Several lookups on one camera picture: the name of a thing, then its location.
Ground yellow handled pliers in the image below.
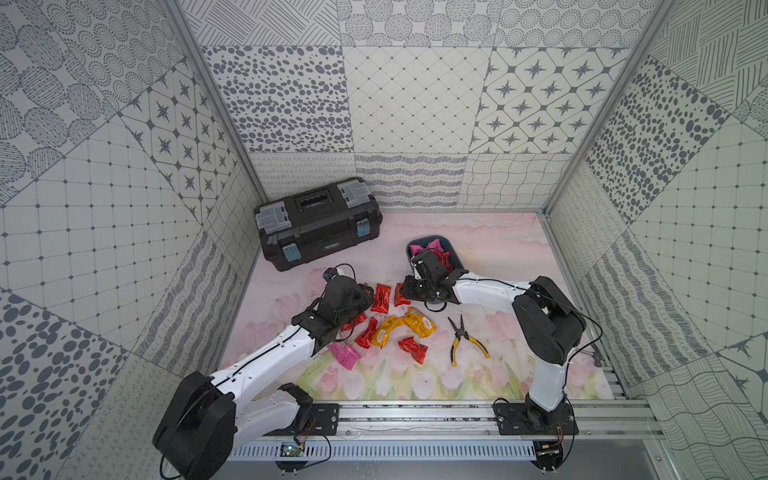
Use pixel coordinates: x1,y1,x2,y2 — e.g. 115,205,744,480
448,316,491,368

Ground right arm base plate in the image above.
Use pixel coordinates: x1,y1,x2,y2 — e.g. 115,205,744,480
492,398,579,436

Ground magenta tea bag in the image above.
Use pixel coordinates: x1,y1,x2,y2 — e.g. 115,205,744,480
328,343,361,371
407,237,444,257

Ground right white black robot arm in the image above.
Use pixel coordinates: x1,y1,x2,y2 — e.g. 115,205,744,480
402,250,587,414

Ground white ventilation grille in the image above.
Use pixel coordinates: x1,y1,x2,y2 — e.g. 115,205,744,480
229,439,536,462

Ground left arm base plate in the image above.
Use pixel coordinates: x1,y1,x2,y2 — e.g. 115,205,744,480
283,403,340,436

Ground aluminium mounting rail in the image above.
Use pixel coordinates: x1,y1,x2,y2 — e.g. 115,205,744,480
233,399,664,443

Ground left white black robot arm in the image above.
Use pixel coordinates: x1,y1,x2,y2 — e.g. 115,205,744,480
152,268,374,479

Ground teal plastic storage box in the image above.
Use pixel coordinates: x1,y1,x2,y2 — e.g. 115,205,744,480
406,235,465,283

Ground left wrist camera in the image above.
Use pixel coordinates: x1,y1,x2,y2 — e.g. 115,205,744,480
323,267,340,283

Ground yellow tea bag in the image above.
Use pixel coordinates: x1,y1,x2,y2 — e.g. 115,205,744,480
402,307,437,339
371,316,404,348

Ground red tea bag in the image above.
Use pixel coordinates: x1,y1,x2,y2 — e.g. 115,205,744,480
355,317,378,349
340,313,367,332
393,283,411,307
371,284,392,314
398,337,428,365

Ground black plastic toolbox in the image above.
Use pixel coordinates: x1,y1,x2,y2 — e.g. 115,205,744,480
254,177,383,272

